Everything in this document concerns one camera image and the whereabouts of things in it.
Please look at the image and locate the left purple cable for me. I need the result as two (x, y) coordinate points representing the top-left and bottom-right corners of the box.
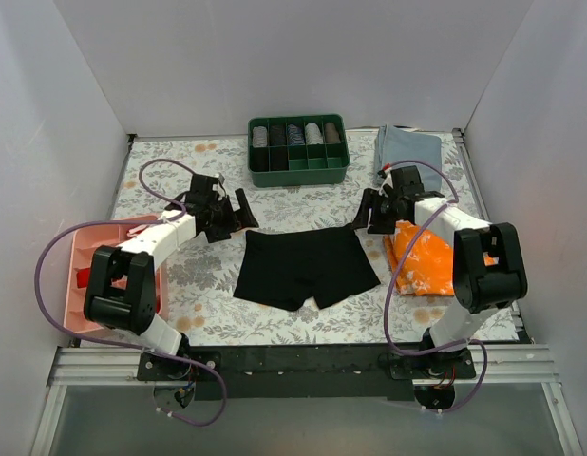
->
(34, 159), (228, 427)

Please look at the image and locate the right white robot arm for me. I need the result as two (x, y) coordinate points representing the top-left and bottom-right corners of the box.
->
(351, 160), (528, 378)

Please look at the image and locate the pink compartment organizer tray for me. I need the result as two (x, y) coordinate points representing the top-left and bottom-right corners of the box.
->
(64, 215), (168, 338)

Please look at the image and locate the black boxer underwear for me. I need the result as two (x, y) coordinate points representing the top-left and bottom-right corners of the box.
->
(234, 225), (380, 312)

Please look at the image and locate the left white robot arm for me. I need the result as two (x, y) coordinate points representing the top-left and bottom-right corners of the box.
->
(84, 174), (258, 380)

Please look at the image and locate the black speckled rolled sock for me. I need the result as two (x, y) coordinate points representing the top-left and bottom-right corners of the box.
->
(269, 124), (287, 146)

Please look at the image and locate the red rolled cloth middle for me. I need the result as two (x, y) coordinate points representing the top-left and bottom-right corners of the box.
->
(76, 267), (90, 289)

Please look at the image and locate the light blue cloth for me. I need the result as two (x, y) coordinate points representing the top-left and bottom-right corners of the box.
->
(373, 125), (442, 187)

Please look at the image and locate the orange white patterned cloth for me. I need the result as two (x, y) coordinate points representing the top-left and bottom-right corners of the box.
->
(383, 220), (454, 296)

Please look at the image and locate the aluminium frame rail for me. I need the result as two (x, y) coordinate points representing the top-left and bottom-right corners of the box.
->
(47, 344), (560, 386)

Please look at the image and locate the green compartment organizer box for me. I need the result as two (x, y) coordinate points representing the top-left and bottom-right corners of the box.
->
(247, 113), (350, 188)

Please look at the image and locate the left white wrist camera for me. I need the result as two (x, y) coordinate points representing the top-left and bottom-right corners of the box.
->
(213, 173), (227, 199)

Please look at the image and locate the blue patterned rolled sock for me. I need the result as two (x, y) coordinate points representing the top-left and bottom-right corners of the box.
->
(287, 123), (306, 146)

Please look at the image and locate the brown rolled sock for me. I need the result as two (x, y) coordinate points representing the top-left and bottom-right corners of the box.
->
(324, 122), (341, 144)

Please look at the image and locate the red white rolled cloth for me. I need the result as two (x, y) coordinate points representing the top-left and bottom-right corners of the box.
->
(126, 225), (146, 238)

